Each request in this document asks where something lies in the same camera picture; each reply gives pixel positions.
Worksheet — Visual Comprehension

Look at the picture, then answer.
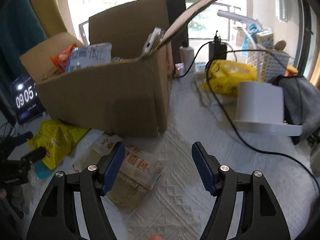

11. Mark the operator thumb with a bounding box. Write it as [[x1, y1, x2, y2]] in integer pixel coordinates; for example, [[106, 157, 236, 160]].
[[148, 234, 163, 240]]

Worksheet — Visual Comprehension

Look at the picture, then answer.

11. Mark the yellow snack bag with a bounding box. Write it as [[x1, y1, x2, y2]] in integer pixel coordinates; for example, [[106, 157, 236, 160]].
[[28, 119, 89, 170]]

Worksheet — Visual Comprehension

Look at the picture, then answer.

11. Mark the green yellow noodle bag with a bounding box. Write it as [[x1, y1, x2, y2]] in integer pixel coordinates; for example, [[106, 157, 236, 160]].
[[142, 27, 165, 56]]

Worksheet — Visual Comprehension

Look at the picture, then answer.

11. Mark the yellow wet wipes pack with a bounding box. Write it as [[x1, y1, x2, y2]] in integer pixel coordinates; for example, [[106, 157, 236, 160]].
[[202, 60, 257, 97]]

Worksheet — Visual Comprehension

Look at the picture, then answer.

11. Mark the orange snack bag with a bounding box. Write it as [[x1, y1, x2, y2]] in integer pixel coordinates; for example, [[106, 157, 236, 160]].
[[50, 43, 78, 73]]

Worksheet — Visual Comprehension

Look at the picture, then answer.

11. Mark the white charger box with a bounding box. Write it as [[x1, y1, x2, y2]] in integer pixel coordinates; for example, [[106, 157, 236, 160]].
[[234, 81, 302, 137]]

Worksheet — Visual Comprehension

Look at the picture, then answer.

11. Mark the brown cardboard box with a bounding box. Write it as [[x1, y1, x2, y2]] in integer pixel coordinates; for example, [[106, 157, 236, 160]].
[[20, 0, 218, 137]]

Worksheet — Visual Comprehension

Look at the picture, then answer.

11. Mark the black tablet clock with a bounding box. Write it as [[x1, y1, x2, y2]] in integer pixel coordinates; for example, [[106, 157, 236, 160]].
[[10, 72, 46, 125]]

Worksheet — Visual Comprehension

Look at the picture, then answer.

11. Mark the blue white snack bag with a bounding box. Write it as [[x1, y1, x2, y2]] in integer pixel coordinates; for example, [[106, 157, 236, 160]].
[[65, 42, 112, 73]]

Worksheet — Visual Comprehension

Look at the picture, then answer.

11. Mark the black cable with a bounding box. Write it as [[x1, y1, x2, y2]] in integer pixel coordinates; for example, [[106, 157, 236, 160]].
[[175, 31, 320, 193]]

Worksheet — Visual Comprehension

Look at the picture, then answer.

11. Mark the light blue snack pack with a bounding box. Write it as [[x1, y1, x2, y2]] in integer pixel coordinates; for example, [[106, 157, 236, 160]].
[[33, 160, 51, 179]]

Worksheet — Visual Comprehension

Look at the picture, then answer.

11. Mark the white mesh basket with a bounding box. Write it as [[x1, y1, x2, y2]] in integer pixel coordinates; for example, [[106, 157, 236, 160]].
[[246, 45, 290, 83]]

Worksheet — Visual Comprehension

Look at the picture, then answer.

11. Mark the toast bread bag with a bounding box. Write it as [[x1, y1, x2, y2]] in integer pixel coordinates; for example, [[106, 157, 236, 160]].
[[72, 133, 169, 212]]

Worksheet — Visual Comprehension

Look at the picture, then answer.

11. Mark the yellow curtain left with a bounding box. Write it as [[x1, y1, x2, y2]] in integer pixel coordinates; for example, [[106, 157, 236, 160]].
[[30, 0, 76, 37]]

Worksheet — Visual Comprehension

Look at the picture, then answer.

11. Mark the grey cloth pouch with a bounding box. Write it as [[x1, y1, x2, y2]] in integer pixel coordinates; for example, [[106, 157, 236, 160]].
[[272, 75, 319, 145]]

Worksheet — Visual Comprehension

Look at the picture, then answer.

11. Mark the teal curtain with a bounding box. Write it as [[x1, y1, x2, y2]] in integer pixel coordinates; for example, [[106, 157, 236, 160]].
[[1, 0, 47, 105]]

